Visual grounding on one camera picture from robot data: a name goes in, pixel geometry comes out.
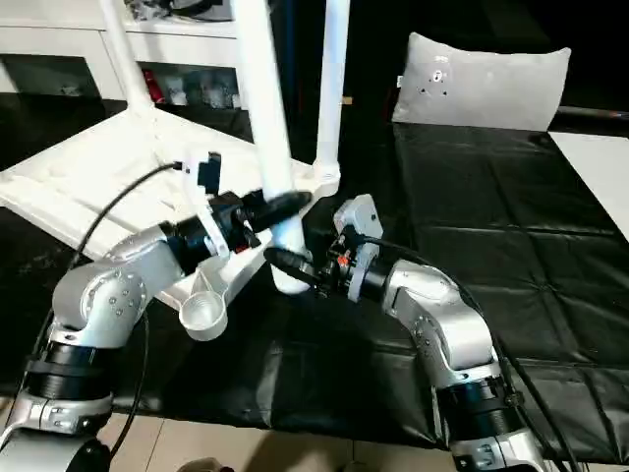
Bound white plastic table leg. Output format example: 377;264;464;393
100;0;158;117
230;0;315;296
314;0;351;171

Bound white flat board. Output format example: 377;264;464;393
547;131;629;232

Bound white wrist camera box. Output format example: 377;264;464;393
332;194;384;301
181;150;232;260

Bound white plastic table top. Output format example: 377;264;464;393
0;102;343;342

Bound white glass-door cabinet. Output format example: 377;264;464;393
0;0;257;109

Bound grey pillow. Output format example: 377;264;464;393
391;31;573;133

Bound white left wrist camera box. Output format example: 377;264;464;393
181;150;232;260

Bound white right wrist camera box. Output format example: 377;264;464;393
332;194;384;301

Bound black case with gold label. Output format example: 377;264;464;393
269;0;419;124

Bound black mat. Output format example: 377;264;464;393
0;92;629;463

